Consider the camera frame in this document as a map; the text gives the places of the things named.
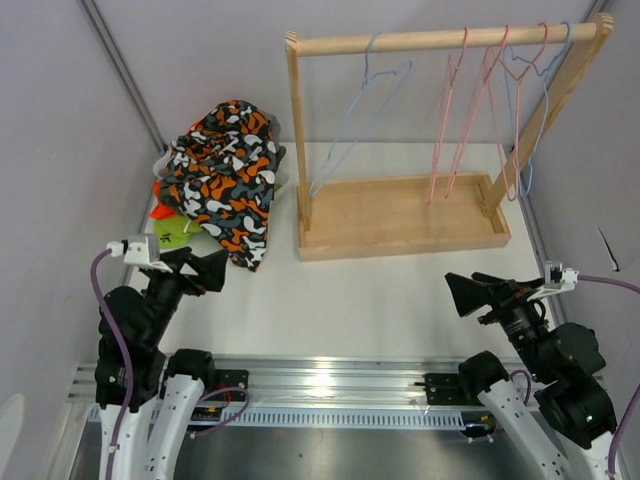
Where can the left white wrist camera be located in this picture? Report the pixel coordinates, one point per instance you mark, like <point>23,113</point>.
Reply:
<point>141,251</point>

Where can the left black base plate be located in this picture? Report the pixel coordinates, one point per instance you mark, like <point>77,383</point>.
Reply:
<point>227,378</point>

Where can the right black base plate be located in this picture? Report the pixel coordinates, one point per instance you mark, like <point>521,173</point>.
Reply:
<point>441,389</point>

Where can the white plastic basket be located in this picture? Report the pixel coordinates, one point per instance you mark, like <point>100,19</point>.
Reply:
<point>281,178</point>

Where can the dark olive shorts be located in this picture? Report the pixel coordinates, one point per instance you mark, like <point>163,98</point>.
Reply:
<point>280,154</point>

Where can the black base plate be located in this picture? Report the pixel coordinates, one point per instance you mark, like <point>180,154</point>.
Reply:
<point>441,389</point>
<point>227,378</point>

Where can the pink hanger of olive shorts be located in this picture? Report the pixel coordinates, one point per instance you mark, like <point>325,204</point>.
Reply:
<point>481,86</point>

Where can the camouflage patterned shorts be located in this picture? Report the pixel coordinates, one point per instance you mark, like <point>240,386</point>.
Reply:
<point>221,175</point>

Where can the light grey shorts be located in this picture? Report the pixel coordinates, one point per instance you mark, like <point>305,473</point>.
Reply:
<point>275,126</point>

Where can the lime green shorts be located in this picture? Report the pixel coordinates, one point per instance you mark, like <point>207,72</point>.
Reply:
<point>175,231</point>

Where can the orange shorts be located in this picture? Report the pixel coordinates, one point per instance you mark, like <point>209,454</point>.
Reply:
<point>160,211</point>

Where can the pink hanger of grey shorts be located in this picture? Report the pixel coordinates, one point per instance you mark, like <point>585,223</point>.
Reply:
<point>450,78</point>

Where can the pink hanger of orange shorts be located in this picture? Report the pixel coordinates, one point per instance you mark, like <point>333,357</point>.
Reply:
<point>518,172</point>

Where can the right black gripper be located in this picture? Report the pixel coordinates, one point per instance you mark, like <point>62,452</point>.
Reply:
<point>502,294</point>

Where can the aluminium mounting rail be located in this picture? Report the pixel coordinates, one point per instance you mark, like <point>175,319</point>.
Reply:
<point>337,382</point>

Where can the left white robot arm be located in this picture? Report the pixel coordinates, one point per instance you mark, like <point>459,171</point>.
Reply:
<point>145,397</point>

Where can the wooden clothes rack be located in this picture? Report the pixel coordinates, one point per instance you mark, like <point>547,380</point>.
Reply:
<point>388,215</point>

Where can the slotted white cable duct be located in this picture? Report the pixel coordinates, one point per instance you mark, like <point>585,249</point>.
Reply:
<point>411,419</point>

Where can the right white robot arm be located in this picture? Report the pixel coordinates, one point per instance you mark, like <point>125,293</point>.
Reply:
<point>565,360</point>

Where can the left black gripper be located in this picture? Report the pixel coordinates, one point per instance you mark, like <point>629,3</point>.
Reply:
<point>210,269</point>

